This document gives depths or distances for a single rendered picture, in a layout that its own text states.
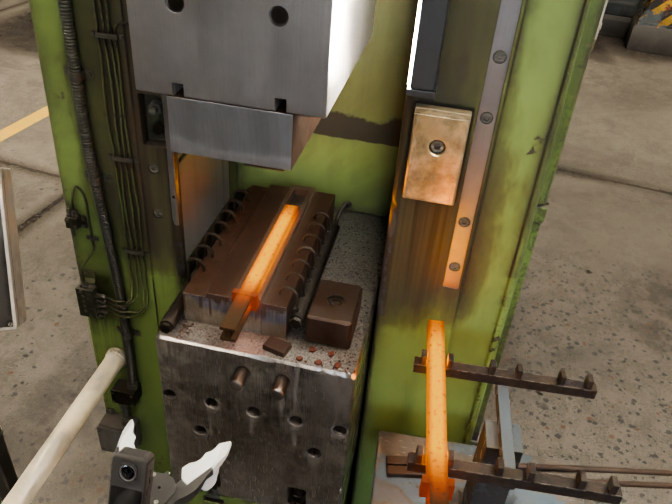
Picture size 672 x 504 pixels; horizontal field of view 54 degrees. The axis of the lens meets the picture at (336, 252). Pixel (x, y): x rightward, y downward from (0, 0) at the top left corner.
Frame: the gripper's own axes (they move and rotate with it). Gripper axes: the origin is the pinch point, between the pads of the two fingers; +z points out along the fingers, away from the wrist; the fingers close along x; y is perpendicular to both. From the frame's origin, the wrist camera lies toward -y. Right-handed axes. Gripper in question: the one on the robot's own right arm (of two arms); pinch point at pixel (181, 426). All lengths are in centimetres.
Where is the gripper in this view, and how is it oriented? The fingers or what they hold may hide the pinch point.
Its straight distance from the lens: 101.5
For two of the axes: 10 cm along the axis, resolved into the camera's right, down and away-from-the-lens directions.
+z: 2.1, -5.5, 8.1
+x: 9.8, 1.8, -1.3
